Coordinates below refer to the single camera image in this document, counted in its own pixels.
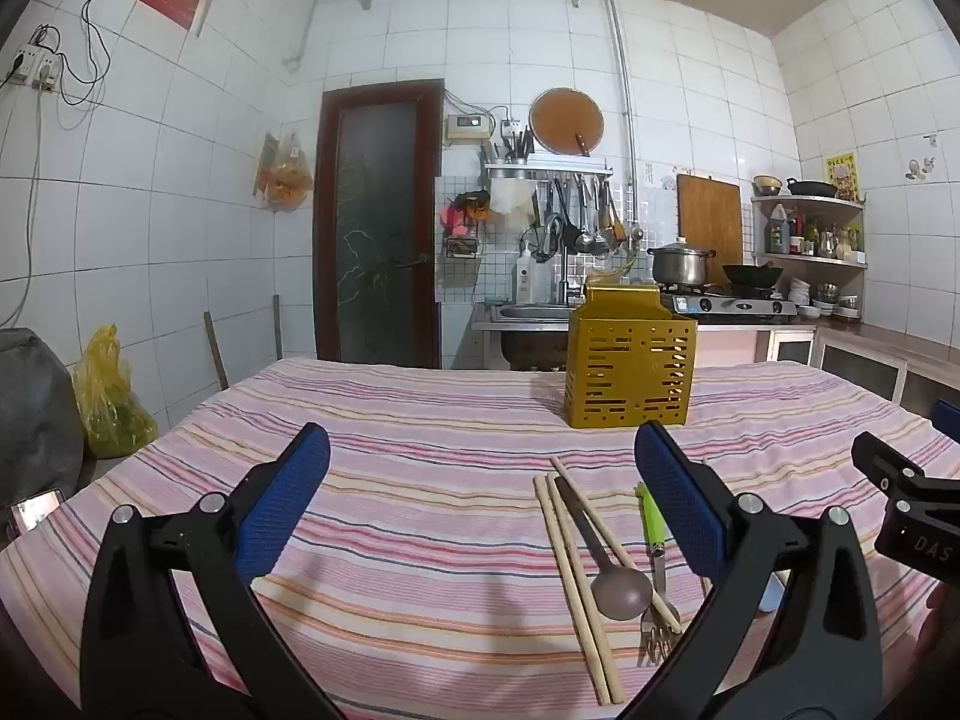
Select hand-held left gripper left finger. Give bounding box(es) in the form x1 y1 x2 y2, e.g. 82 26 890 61
79 422 338 720

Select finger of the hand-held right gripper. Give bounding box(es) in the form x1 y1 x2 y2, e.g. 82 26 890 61
851 431 936 500
928 399 960 443

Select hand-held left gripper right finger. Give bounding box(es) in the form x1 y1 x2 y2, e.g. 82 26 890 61
622 420 882 720

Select fork with green handle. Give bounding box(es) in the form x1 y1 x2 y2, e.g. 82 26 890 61
635 481 676 667

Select wooden chopstick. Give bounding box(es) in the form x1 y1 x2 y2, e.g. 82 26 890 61
533 475 610 707
550 456 683 634
546 475 626 704

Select metal spoon with dark handle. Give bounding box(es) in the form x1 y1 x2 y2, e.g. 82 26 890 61
553 475 653 622

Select yellow perforated utensil holder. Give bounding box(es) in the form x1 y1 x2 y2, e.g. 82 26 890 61
565 283 698 430

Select row of hanging kitchen utensils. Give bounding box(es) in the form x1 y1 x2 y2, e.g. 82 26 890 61
536 176 627 256

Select kitchen counter cabinets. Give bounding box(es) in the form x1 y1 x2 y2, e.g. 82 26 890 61
757 321 960 421

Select pink striped tablecloth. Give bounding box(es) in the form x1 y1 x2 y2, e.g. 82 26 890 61
0 356 960 720

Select stack of white bowls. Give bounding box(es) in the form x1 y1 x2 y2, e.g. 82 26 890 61
787 277 860 320

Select steel gas stove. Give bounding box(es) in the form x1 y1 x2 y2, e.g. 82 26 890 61
660 283 797 323

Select yellow plastic bag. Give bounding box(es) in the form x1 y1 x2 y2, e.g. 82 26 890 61
71 324 160 458

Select row of condiment bottles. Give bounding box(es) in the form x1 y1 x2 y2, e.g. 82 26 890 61
789 214 863 262

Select black wok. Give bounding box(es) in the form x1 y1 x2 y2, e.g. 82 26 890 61
721 262 785 290

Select steel pot with lid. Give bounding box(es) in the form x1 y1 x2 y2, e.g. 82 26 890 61
647 238 717 287

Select steel sink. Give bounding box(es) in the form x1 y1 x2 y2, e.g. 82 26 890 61
472 298 578 332

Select large oil bottle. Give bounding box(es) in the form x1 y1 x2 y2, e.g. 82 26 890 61
765 204 793 254

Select smartphone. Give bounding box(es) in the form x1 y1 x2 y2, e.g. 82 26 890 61
6 487 67 535

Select white corner shelf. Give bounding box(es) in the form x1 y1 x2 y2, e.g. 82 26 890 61
750 193 869 317

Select dark wooden door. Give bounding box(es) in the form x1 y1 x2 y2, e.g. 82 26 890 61
313 80 445 370

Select grey fabric bag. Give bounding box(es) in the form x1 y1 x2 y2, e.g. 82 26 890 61
0 328 85 500

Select wooden cutting board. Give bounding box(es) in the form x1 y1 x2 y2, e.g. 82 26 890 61
676 174 743 265

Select orange plastic bag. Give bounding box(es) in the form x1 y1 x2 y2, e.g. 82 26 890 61
255 131 314 212

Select pink and orange cloths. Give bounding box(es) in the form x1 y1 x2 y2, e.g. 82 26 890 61
439 191 492 241

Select white hanging cloth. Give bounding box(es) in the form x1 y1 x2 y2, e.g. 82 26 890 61
491 178 538 230

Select metal knife holder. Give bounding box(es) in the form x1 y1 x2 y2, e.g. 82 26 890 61
491 127 535 164

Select round wooden lid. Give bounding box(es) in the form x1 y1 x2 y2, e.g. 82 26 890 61
529 88 605 158

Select white power strip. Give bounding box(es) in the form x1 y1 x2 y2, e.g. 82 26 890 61
6 45 62 92

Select wall sticker hooks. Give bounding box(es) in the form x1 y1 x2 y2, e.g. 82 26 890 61
904 133 941 181

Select yellow wall calendar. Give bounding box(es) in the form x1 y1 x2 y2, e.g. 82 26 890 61
825 153 860 202

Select metal wall rack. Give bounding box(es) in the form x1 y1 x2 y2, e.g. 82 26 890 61
484 157 614 182

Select grey wall pipe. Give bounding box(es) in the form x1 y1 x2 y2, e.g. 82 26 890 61
574 0 640 241

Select black cable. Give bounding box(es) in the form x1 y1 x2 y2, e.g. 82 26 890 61
37 0 134 107

